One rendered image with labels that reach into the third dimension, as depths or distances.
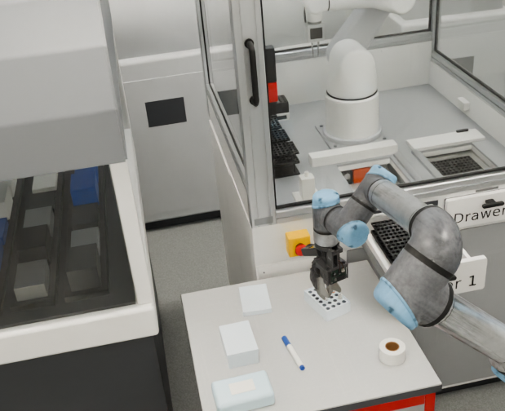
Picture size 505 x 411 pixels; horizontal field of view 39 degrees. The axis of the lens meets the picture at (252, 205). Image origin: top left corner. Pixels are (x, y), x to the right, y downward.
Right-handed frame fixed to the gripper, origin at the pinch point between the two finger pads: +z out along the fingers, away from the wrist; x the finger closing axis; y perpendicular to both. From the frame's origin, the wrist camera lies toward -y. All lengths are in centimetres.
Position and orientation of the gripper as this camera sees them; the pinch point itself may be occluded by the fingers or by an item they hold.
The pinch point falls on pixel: (325, 293)
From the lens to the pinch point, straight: 213.4
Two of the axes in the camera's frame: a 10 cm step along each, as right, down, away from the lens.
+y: 4.8, 4.1, -7.7
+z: 0.8, 8.6, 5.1
